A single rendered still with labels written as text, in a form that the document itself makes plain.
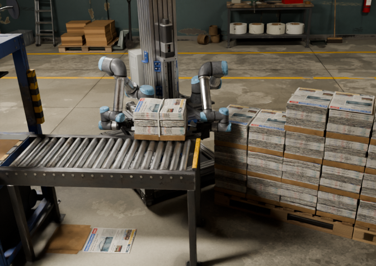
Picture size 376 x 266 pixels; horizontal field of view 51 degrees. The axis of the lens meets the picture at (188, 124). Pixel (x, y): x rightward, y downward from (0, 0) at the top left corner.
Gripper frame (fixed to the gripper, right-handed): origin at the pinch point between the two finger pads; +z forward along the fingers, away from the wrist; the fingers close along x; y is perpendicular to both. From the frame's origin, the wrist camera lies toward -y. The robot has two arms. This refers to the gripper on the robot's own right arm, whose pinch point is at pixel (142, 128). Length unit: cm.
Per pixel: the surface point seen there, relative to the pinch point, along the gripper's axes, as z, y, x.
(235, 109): 74, 4, 34
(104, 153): -19.1, -1.1, -41.6
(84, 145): -38.3, -1.2, -29.8
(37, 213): -88, -68, -26
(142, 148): 6.5, -0.7, -34.0
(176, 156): 33, -1, -44
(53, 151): -57, -2, -40
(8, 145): -95, -1, -33
